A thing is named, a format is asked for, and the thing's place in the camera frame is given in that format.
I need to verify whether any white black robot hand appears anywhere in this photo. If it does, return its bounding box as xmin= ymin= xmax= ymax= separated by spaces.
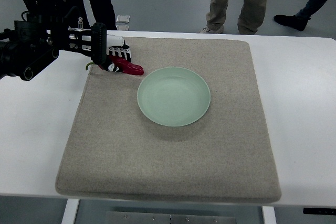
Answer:
xmin=99 ymin=35 xmax=131 ymax=73

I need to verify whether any red pepper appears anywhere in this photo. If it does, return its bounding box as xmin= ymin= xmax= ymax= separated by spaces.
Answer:
xmin=98 ymin=55 xmax=144 ymax=76

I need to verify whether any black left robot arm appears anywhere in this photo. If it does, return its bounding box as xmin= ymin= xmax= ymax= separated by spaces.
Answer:
xmin=1 ymin=6 xmax=107 ymax=81

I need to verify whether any pale green plate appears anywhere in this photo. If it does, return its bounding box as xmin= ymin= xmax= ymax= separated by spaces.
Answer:
xmin=137 ymin=67 xmax=211 ymax=127

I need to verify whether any clear floor socket lower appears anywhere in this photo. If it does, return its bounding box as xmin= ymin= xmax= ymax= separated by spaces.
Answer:
xmin=117 ymin=25 xmax=129 ymax=31

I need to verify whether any clear floor socket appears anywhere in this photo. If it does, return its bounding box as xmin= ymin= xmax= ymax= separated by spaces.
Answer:
xmin=116 ymin=14 xmax=130 ymax=24
xmin=117 ymin=25 xmax=129 ymax=31

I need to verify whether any clear floor socket upper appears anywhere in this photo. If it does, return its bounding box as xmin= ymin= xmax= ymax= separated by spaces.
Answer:
xmin=116 ymin=14 xmax=130 ymax=24

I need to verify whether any beige felt mat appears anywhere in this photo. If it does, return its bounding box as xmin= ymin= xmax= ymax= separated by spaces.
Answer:
xmin=55 ymin=37 xmax=281 ymax=204

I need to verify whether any white left table leg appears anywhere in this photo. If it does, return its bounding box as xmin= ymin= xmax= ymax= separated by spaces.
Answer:
xmin=61 ymin=199 xmax=80 ymax=224

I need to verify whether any white table leg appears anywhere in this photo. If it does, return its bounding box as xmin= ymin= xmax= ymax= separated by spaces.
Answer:
xmin=261 ymin=206 xmax=277 ymax=224
xmin=61 ymin=199 xmax=80 ymax=224

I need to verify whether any person in dark jeans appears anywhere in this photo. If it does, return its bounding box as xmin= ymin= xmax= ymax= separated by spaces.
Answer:
xmin=274 ymin=0 xmax=327 ymax=31

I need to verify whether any white right table leg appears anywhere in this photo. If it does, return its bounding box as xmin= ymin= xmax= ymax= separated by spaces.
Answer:
xmin=261 ymin=206 xmax=277 ymax=224

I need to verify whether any black table control panel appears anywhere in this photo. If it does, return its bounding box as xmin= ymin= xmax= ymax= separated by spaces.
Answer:
xmin=303 ymin=208 xmax=336 ymax=216

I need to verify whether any grey metal base plate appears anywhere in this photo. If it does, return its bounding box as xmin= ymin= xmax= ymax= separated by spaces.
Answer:
xmin=105 ymin=211 xmax=237 ymax=224

